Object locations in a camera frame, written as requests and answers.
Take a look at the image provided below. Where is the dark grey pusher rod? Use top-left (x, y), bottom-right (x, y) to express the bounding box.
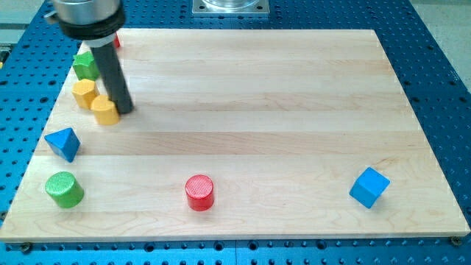
top-left (91, 43), bottom-right (134, 114)

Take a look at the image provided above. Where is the yellow heart block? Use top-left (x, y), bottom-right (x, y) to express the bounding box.
top-left (91, 95), bottom-right (120, 125)

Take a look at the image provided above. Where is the red block behind rod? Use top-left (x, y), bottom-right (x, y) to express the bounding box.
top-left (113, 34), bottom-right (121, 49)

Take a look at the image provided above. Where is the green star block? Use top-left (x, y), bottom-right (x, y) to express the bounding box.
top-left (72, 51), bottom-right (100, 81)

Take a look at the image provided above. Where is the yellow hexagon block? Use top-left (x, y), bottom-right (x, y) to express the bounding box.
top-left (72, 79), bottom-right (99, 109)

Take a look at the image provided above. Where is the blue triangular prism block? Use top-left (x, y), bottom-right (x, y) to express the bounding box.
top-left (44, 127), bottom-right (81, 163)

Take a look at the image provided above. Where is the green cylinder block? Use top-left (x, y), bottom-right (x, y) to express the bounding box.
top-left (45, 172), bottom-right (85, 208)

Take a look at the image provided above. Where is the red cylinder block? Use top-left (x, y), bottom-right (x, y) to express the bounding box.
top-left (185, 174), bottom-right (214, 211)

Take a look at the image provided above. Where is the light wooden board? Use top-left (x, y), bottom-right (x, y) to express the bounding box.
top-left (1, 29), bottom-right (470, 242)

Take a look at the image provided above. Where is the blue cube block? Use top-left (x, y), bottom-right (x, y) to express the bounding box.
top-left (350, 167), bottom-right (390, 208)

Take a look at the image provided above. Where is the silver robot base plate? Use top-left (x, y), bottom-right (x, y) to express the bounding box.
top-left (192, 0), bottom-right (270, 15)

